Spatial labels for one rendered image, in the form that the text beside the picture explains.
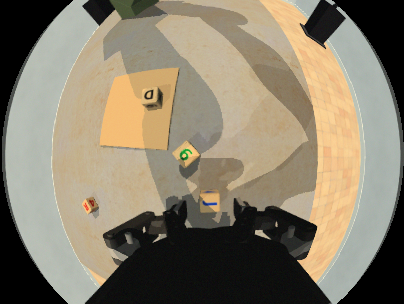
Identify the tan flat mat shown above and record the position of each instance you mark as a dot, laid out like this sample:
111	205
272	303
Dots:
127	123

